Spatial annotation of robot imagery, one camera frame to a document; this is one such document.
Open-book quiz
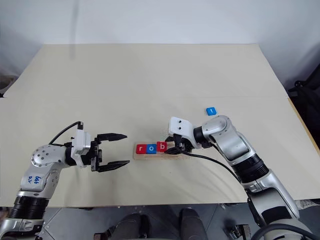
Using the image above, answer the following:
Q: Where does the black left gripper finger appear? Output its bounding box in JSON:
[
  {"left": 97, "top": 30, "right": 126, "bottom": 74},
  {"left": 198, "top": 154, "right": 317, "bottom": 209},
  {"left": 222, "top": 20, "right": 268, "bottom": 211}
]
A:
[
  {"left": 94, "top": 132, "right": 129, "bottom": 145},
  {"left": 95, "top": 160, "right": 132, "bottom": 174}
]

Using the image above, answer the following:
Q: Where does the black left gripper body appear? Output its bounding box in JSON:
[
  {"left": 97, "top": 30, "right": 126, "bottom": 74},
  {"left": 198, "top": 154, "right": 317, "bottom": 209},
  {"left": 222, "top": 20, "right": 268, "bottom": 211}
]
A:
[{"left": 86, "top": 140, "right": 104, "bottom": 173}]

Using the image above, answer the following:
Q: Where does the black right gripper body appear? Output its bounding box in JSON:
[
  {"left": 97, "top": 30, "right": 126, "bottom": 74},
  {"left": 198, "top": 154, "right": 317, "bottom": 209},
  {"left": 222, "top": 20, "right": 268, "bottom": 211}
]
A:
[{"left": 172, "top": 133, "right": 194, "bottom": 154}]

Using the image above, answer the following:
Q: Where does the red letter b block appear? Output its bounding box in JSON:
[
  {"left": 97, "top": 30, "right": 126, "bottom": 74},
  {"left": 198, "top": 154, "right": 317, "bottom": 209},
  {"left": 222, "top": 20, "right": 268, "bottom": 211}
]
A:
[{"left": 156, "top": 141, "right": 169, "bottom": 153}]

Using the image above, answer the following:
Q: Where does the blue letter o block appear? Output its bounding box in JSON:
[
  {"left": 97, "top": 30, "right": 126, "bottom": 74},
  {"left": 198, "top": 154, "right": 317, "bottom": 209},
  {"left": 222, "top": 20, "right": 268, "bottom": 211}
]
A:
[{"left": 145, "top": 143, "right": 158, "bottom": 155}]

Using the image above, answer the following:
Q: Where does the wooden tray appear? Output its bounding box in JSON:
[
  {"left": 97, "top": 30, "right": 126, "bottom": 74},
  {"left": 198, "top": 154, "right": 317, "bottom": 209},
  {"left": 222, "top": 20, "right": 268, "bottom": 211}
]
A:
[{"left": 132, "top": 141, "right": 194, "bottom": 161}]

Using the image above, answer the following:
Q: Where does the silver robot body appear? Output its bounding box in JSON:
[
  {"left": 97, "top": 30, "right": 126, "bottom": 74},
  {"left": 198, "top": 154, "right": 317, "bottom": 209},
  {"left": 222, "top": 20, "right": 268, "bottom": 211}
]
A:
[{"left": 252, "top": 216, "right": 320, "bottom": 240}]

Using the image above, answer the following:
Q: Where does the dark rounded shape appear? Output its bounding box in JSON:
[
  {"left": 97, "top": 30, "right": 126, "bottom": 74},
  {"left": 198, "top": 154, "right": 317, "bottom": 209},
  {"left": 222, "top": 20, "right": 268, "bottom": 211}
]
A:
[
  {"left": 115, "top": 212, "right": 151, "bottom": 240},
  {"left": 179, "top": 207, "right": 201, "bottom": 240}
]

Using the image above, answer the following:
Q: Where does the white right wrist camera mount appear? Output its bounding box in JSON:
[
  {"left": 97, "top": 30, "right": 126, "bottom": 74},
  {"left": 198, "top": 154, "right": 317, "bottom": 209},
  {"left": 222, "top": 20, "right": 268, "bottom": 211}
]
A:
[{"left": 167, "top": 116, "right": 201, "bottom": 151}]

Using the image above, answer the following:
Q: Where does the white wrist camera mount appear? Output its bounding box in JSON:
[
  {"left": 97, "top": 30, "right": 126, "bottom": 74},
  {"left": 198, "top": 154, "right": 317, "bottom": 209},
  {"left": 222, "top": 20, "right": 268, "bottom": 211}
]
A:
[
  {"left": 70, "top": 129, "right": 95, "bottom": 168},
  {"left": 167, "top": 116, "right": 201, "bottom": 151}
]

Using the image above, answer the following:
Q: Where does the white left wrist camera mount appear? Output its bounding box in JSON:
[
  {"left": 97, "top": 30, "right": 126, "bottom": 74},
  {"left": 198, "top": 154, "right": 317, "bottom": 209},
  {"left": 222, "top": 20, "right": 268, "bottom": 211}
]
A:
[{"left": 70, "top": 129, "right": 95, "bottom": 168}]

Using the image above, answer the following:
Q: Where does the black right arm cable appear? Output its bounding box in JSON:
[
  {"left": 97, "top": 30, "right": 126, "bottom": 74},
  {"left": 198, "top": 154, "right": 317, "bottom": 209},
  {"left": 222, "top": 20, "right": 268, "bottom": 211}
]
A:
[{"left": 184, "top": 150, "right": 266, "bottom": 227}]

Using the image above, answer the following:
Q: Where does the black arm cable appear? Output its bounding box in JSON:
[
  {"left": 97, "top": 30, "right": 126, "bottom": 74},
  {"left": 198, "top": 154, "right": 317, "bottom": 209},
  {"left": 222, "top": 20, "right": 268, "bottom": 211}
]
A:
[
  {"left": 184, "top": 150, "right": 266, "bottom": 227},
  {"left": 48, "top": 121, "right": 84, "bottom": 146}
]

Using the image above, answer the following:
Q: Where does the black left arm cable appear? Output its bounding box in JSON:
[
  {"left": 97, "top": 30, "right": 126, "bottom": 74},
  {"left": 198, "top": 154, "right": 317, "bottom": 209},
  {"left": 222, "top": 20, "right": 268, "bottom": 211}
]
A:
[{"left": 48, "top": 121, "right": 84, "bottom": 146}]

